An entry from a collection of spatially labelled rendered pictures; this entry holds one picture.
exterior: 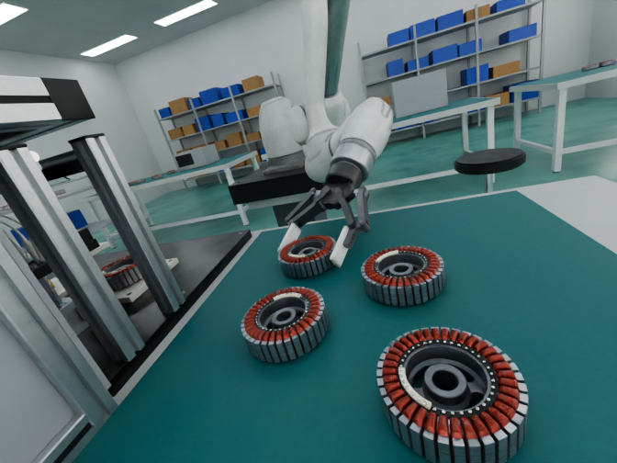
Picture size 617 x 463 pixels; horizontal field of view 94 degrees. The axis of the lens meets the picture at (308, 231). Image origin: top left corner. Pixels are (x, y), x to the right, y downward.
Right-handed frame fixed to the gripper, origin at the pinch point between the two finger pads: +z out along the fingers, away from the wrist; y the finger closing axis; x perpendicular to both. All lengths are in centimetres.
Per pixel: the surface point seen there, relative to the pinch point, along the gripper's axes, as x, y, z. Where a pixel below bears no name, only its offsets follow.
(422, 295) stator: 1.9, -22.8, 4.5
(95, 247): 22.0, 28.9, 15.7
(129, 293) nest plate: 12.9, 26.0, 20.2
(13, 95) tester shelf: 41.7, 6.8, 7.5
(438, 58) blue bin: -248, 152, -550
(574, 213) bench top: -15.3, -36.9, -21.7
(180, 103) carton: -69, 637, -363
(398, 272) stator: -0.4, -17.8, 0.8
